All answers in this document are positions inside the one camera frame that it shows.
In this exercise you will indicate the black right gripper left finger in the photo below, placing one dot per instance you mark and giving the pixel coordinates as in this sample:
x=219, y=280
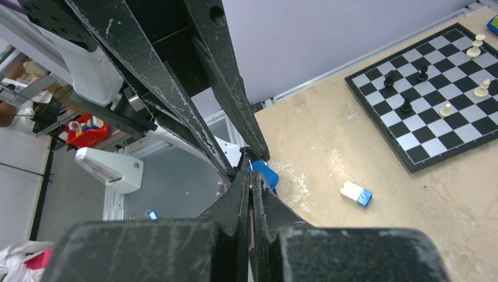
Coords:
x=210, y=247

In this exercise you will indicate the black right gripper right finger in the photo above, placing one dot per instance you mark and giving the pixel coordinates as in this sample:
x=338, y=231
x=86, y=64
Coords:
x=288, y=248

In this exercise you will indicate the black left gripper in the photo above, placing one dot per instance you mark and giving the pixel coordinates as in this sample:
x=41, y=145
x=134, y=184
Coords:
x=152, y=48

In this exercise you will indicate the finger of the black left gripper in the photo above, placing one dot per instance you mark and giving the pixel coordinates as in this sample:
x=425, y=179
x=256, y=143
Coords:
x=212, y=40

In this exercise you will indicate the blue key tag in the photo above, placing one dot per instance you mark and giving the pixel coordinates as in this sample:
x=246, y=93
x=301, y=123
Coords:
x=270, y=175

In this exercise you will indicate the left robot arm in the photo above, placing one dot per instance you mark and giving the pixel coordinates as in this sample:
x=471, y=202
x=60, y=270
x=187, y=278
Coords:
x=128, y=112

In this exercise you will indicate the white and blue toy brick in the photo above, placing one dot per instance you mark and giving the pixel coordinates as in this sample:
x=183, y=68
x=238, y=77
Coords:
x=362, y=197

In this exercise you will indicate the white chess pawn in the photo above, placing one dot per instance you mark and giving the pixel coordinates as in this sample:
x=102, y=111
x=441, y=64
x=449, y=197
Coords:
x=446, y=110

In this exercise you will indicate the black and white chessboard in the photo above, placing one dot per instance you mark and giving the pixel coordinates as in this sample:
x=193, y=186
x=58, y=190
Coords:
x=423, y=138

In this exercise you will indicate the white chess piece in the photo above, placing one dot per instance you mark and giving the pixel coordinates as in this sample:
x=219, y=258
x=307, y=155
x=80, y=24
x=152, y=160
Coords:
x=475, y=50
x=482, y=90

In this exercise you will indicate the colourful toy brick car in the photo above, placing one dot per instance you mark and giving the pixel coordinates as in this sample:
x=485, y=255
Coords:
x=492, y=25

